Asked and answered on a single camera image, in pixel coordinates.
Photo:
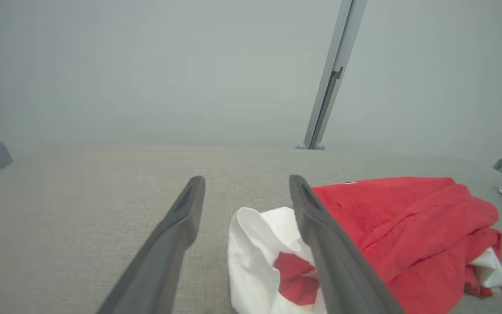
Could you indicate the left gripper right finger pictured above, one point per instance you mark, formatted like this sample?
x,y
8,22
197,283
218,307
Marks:
x,y
338,270

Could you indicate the red basketball jersey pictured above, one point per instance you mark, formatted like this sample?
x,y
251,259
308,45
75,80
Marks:
x,y
408,226

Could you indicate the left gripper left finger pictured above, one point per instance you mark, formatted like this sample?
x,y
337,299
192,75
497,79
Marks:
x,y
159,261

